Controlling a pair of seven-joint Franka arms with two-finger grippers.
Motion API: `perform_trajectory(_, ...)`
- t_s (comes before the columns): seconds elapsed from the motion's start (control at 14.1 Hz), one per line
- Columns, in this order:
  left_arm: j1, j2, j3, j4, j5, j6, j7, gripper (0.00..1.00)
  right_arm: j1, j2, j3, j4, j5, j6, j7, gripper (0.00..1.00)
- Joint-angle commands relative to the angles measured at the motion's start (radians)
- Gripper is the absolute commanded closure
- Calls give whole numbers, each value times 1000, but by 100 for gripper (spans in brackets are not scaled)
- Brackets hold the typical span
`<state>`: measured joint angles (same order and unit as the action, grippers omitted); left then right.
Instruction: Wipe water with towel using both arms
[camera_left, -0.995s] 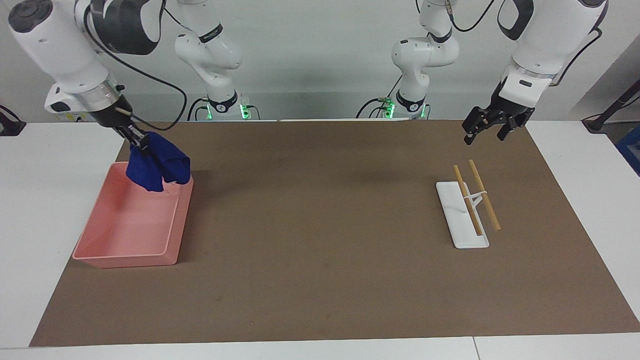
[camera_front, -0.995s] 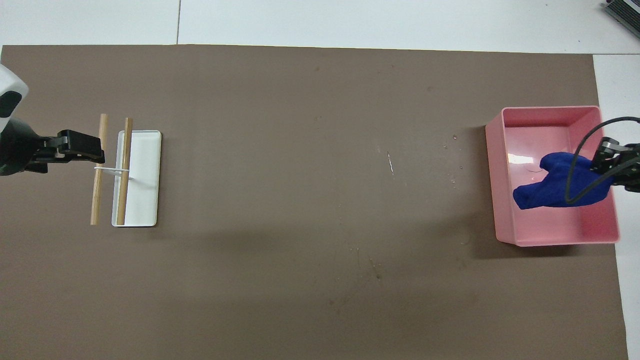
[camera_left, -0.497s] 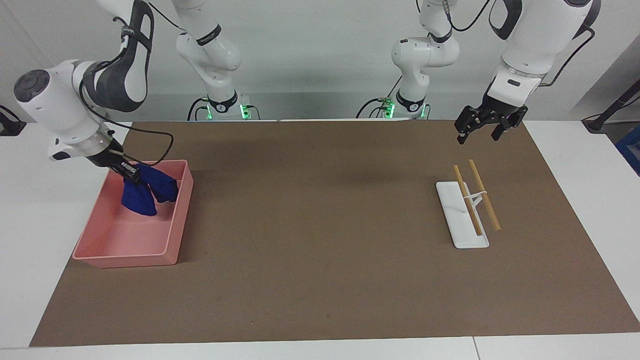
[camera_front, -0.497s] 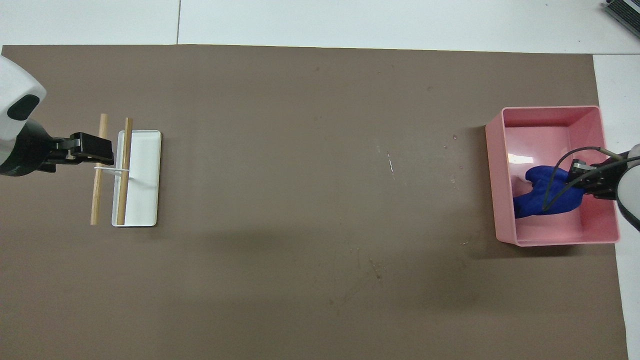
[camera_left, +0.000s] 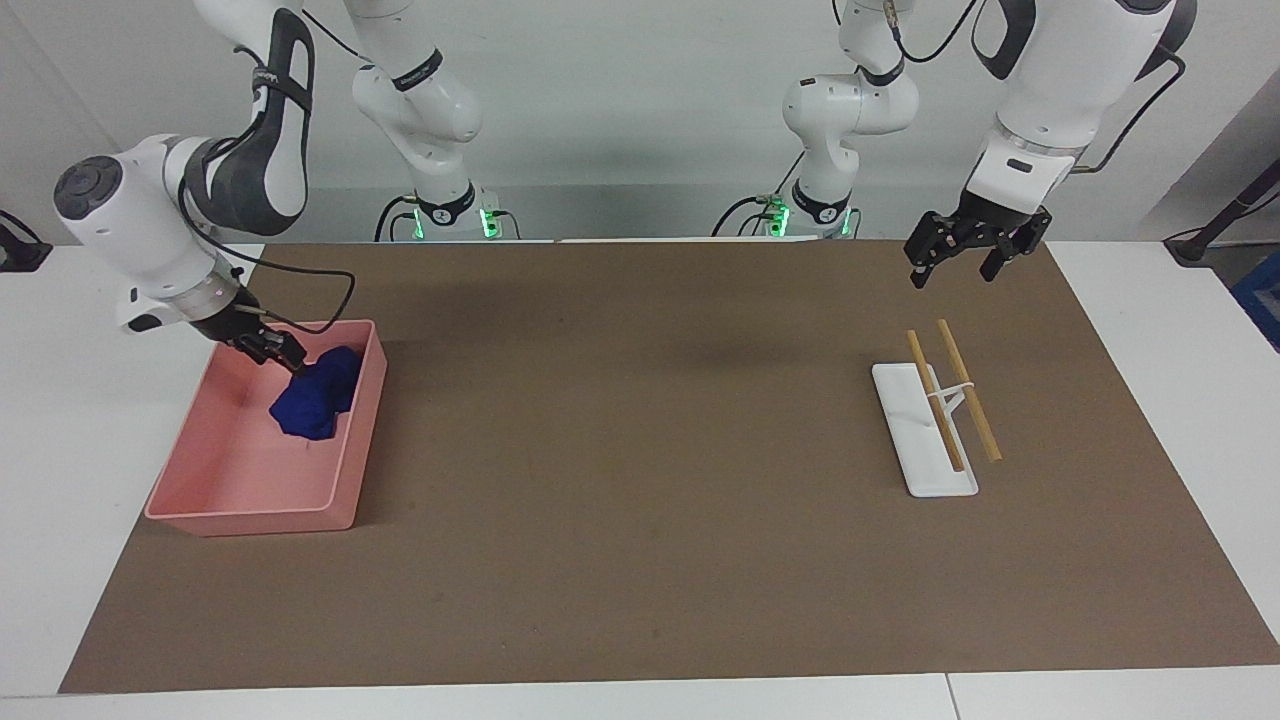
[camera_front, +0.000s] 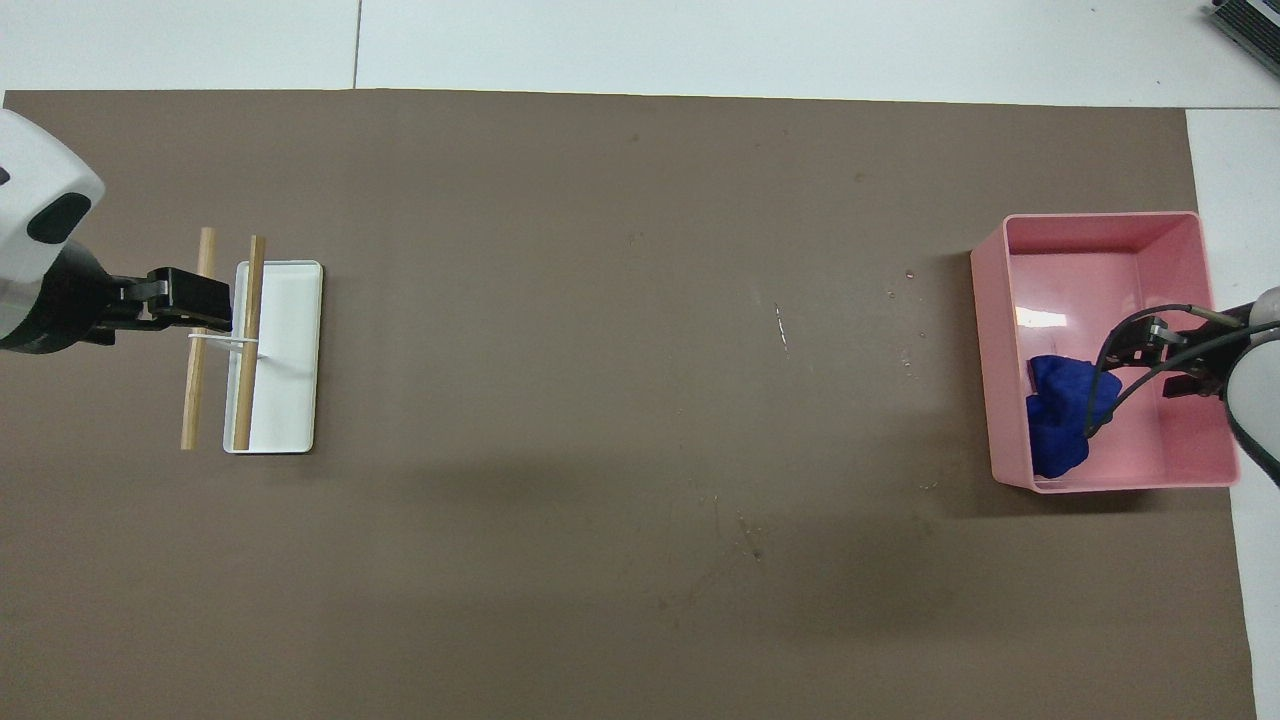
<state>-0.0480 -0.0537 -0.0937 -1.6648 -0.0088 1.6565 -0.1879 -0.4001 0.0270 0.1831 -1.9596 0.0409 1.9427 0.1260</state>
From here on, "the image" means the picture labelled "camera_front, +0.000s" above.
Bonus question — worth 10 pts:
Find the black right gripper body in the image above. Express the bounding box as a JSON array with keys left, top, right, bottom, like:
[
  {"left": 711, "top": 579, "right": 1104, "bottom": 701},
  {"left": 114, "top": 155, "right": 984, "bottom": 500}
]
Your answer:
[{"left": 1179, "top": 304, "right": 1252, "bottom": 377}]

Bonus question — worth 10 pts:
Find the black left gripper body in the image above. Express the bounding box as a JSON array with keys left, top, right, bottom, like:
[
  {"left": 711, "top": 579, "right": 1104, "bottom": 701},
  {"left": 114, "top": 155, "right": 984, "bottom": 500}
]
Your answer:
[{"left": 0, "top": 239, "right": 152, "bottom": 357}]

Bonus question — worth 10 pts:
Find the blue towel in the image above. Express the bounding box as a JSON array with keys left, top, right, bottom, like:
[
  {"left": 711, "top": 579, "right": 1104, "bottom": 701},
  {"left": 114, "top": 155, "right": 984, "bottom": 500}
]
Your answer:
[{"left": 1024, "top": 354, "right": 1124, "bottom": 480}]

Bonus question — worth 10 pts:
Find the pink plastic bin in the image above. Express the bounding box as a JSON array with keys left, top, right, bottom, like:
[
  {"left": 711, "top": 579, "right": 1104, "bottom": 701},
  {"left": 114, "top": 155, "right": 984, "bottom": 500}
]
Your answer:
[{"left": 970, "top": 210, "right": 1241, "bottom": 495}]

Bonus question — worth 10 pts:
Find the long wooden stick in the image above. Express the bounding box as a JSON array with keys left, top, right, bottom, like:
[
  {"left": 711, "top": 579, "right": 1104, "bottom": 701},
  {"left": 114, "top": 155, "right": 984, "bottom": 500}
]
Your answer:
[
  {"left": 232, "top": 235, "right": 268, "bottom": 451},
  {"left": 180, "top": 227, "right": 217, "bottom": 452}
]

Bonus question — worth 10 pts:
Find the white rectangular tray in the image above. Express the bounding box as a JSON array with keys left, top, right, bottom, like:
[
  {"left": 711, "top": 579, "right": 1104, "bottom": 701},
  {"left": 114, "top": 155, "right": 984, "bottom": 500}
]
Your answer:
[{"left": 223, "top": 260, "right": 325, "bottom": 455}]

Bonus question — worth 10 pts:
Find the grey striped device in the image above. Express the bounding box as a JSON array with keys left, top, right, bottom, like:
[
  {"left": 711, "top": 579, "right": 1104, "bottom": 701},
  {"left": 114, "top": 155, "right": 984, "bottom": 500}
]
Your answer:
[{"left": 1204, "top": 0, "right": 1280, "bottom": 67}]

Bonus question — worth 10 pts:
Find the brown table mat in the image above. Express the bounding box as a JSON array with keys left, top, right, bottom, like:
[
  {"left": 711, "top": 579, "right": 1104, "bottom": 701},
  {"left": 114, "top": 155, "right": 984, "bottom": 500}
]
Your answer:
[{"left": 0, "top": 88, "right": 1260, "bottom": 720}]

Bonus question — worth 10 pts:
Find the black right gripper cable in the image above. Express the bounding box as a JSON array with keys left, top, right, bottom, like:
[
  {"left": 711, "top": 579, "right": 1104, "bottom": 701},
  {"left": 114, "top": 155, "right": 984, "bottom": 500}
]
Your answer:
[{"left": 1084, "top": 302, "right": 1280, "bottom": 439}]

